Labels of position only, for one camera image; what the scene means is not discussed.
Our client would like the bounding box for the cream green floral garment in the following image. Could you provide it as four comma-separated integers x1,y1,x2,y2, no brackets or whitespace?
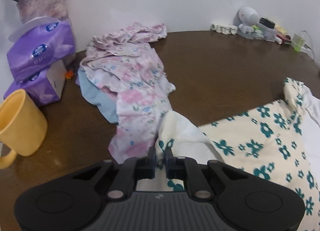
137,78,319,230

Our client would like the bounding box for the light blue garment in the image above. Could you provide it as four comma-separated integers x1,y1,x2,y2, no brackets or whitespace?
76,68,118,124

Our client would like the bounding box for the pink floral garment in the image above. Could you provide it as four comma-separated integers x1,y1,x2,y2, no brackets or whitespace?
80,22,175,164

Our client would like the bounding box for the small orange object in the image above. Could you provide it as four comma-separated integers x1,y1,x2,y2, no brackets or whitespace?
65,70,74,80

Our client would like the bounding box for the yellow ceramic mug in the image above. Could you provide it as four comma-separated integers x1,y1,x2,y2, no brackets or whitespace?
1,89,48,169

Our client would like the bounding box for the lower purple tissue pack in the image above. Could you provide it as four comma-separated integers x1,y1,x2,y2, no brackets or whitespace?
3,60,66,106

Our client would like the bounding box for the purple tissue pack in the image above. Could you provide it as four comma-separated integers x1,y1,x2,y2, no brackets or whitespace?
7,16,75,82
3,60,66,106

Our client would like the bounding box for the white letter block ornament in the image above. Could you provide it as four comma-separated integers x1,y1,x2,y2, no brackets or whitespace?
210,23,238,35

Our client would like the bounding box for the upper purple tissue pack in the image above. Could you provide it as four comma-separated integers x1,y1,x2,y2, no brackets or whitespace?
7,16,75,82

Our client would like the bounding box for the grey storage box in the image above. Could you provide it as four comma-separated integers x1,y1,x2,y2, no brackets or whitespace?
257,23,277,42

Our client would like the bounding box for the white astronaut figurine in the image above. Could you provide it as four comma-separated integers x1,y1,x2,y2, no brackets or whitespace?
238,7,260,40

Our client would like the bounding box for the black red small box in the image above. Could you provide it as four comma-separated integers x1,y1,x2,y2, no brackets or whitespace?
275,34,292,46

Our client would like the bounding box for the black charger adapter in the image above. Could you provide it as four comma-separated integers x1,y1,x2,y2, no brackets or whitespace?
259,17,275,29

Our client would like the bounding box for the yellow sticky note stack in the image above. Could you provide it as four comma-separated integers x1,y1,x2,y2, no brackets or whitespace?
274,26,287,35

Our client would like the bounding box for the green liquid bottle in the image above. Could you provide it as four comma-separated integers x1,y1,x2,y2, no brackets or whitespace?
292,31,305,52

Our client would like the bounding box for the pink marbled flower vase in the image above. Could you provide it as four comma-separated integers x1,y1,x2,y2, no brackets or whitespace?
17,0,75,66

